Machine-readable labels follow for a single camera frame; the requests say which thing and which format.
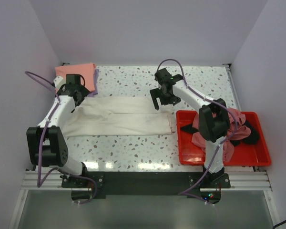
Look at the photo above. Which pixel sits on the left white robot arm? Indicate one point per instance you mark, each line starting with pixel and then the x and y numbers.
pixel 46 143

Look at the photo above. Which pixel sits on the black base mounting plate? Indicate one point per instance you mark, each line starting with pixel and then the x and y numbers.
pixel 99 185

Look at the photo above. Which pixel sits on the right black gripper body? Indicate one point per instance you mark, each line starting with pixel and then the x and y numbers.
pixel 167 98

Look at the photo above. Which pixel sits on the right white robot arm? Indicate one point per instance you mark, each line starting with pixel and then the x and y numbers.
pixel 213 115

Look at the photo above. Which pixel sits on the folded salmon pink t shirt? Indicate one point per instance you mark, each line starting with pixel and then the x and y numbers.
pixel 86 70

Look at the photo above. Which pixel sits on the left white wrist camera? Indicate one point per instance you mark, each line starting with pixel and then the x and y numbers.
pixel 58 82

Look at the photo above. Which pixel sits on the white red print t shirt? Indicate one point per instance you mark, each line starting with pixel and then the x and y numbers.
pixel 118 116

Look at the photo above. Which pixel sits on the red plastic bin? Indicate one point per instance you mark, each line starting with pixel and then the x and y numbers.
pixel 244 154

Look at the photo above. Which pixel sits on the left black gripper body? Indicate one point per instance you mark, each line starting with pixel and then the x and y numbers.
pixel 84 92

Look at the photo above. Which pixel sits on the black t shirt in bin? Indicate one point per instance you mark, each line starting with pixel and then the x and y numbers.
pixel 245 133

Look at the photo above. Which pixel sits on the folded lavender t shirt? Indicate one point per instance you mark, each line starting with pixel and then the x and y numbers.
pixel 95 83

